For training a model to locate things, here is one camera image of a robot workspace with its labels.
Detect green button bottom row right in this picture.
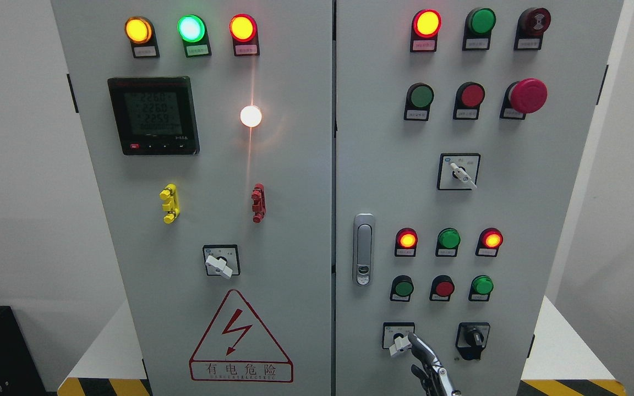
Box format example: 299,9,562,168
468,274,495,303

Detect green light lower middle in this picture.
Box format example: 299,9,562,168
435,228,461,257

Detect white platform hazard stripes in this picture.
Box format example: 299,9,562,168
57,299,626,395

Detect lower white rotary switch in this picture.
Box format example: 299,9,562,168
382,322,415,358

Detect grey cabinet door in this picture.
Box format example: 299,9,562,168
335,1,624,395
51,1,332,395

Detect silver door lock handle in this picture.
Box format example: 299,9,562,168
352,213,375,286

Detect grey right cabinet door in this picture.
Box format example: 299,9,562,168
335,1,624,395

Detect red lit indicator light left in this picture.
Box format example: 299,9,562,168
229,13,260,56

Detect yellow indicator light top left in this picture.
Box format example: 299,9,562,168
125,16,160,58

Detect red emergency stop button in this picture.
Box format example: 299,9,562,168
500,78,548,120

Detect green lit indicator light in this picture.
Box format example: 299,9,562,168
177,14,212,58

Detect grey left cabinet door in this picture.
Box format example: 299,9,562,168
51,1,332,395

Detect green push button top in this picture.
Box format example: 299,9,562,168
462,7,496,52

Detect red electric warning sticker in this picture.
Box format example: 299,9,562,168
189,290,294,383

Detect red terminal connector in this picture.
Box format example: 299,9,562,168
251,183,266,224

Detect yellow terminal connector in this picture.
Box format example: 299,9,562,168
159,183,181,224

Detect green button bottom row left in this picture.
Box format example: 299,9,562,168
390,274,414,303

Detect red lit light top right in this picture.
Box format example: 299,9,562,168
410,8,442,53

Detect left door rotary switch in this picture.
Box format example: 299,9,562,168
202,245,241,280

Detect red lit light lower left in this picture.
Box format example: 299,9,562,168
394,228,418,257

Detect white lit indicator light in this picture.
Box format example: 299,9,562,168
239,105,263,128

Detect upper right rotary switch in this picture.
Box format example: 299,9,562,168
437,153,481,190

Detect dark red buzzer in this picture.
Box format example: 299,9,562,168
513,7,551,51

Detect red lit light lower right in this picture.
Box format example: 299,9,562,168
475,228,503,257

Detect green push button second row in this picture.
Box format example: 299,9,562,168
403,82,434,122

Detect red push button second row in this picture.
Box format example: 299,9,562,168
452,82,485,120

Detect black digital power meter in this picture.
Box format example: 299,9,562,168
107,76,199,156

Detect red button bottom row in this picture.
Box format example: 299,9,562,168
429,275,455,303

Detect black rotary knob switch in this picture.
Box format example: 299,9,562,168
455,322,490,361

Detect grey robot hand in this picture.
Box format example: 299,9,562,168
407,332,461,395

